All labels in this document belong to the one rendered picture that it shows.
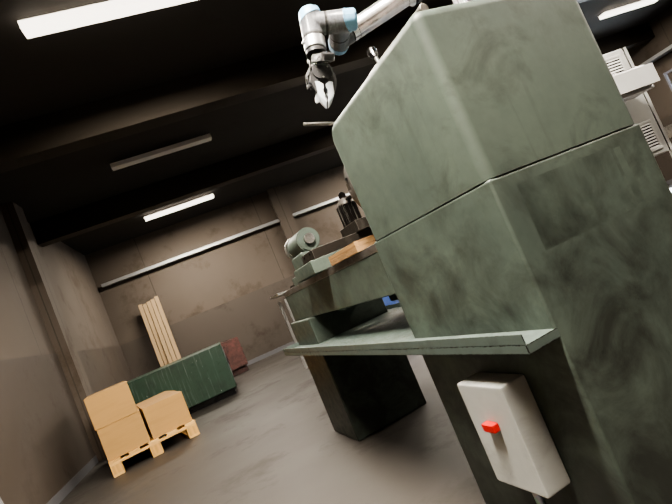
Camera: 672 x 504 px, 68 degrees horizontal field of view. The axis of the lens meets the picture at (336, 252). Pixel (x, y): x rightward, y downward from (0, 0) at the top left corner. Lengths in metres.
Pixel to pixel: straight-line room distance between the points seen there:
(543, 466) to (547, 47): 0.94
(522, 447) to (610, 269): 0.43
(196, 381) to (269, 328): 3.63
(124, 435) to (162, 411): 0.36
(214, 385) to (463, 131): 5.88
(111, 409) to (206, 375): 1.94
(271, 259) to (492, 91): 9.18
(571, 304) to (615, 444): 0.28
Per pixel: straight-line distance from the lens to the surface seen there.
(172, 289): 10.07
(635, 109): 2.43
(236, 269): 10.08
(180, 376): 6.68
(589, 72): 1.36
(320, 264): 2.14
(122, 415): 5.00
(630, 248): 1.26
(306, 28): 1.80
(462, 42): 1.17
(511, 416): 1.21
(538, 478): 1.26
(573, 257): 1.14
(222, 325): 9.99
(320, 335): 2.61
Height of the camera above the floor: 0.79
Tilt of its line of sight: 3 degrees up
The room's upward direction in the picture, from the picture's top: 23 degrees counter-clockwise
